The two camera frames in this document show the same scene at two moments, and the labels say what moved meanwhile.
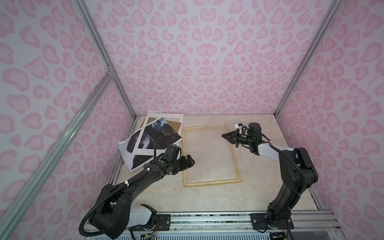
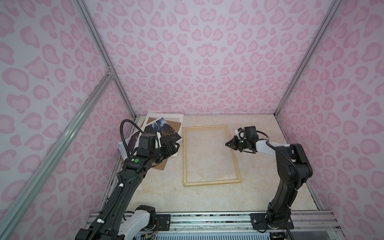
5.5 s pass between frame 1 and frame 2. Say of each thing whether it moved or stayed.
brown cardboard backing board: stayed
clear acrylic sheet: stayed
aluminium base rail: stayed
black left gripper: moved
